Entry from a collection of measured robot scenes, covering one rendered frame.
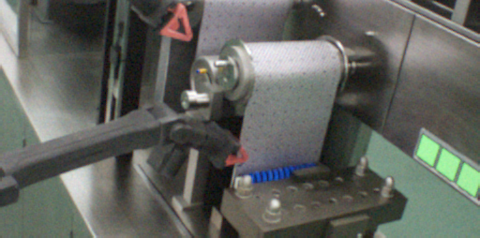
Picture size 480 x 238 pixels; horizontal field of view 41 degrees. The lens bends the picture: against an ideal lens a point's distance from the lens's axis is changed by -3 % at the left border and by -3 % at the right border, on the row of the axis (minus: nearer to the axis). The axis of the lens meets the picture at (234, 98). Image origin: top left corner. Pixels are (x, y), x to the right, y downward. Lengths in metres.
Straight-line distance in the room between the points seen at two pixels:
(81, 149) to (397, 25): 0.74
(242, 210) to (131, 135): 0.30
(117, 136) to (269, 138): 0.40
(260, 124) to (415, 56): 0.36
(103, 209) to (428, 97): 0.76
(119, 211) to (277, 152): 0.38
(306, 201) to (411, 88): 0.33
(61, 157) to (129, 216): 0.41
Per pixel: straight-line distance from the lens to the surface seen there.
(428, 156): 1.42
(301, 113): 1.46
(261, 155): 1.45
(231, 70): 1.36
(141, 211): 1.52
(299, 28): 1.74
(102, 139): 1.16
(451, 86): 1.37
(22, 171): 1.10
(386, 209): 1.50
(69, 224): 1.70
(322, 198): 1.44
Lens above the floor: 1.77
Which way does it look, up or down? 24 degrees down
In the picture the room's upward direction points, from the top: 10 degrees clockwise
